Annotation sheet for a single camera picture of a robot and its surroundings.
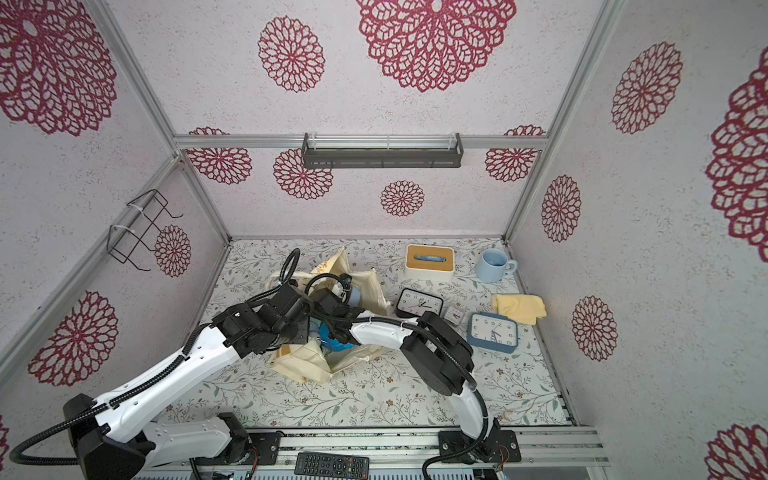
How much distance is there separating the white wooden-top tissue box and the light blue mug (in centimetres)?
11

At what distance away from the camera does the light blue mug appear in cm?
106

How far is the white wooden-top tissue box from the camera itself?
3.53 feet
